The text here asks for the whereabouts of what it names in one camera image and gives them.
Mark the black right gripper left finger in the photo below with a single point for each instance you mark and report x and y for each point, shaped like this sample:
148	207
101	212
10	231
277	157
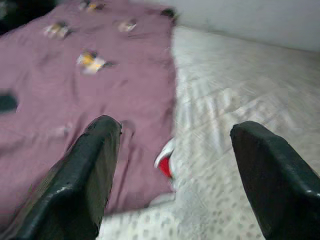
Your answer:
80	180

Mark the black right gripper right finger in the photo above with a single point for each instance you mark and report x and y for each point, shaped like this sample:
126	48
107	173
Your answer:
280	180

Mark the pink cartoon print blanket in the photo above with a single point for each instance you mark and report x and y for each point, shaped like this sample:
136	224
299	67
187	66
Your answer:
75	87

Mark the beige quilted mattress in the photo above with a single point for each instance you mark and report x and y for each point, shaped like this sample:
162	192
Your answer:
237	87

